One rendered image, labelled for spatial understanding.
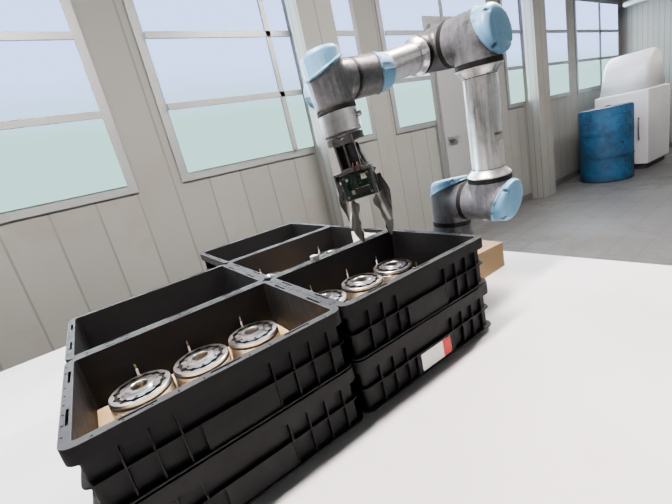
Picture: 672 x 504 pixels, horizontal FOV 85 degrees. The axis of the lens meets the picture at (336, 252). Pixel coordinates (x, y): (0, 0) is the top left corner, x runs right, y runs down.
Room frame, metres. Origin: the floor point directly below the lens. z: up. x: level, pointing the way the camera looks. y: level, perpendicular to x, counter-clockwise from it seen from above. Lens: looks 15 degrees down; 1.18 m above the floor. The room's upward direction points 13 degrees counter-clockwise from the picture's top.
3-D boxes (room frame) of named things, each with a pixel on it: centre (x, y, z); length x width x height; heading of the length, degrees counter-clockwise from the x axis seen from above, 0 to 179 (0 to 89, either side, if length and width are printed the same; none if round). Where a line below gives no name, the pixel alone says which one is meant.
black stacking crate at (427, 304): (0.79, -0.08, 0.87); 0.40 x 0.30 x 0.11; 122
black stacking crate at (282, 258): (1.05, 0.08, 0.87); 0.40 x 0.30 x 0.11; 122
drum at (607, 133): (4.95, -3.87, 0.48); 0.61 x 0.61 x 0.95
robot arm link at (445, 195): (1.13, -0.39, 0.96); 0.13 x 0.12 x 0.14; 35
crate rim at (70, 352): (0.83, 0.42, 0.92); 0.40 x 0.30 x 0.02; 122
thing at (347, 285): (0.85, -0.05, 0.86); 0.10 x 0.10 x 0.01
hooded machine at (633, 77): (5.41, -4.63, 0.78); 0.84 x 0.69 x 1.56; 124
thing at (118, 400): (0.58, 0.39, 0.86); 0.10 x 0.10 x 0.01
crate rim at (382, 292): (0.79, -0.08, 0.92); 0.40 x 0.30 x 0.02; 122
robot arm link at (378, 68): (0.80, -0.13, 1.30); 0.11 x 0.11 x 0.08; 35
